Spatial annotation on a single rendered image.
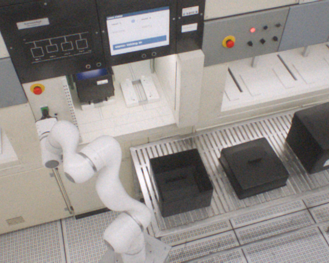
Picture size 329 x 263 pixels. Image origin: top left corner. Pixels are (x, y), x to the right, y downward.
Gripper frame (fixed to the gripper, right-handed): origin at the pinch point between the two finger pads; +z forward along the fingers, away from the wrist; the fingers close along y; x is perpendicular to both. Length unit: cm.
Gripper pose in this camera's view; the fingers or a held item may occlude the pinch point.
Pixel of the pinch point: (45, 114)
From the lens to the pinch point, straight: 203.5
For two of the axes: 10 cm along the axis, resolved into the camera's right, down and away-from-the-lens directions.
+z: -2.7, -7.5, 6.0
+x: -0.1, -6.3, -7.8
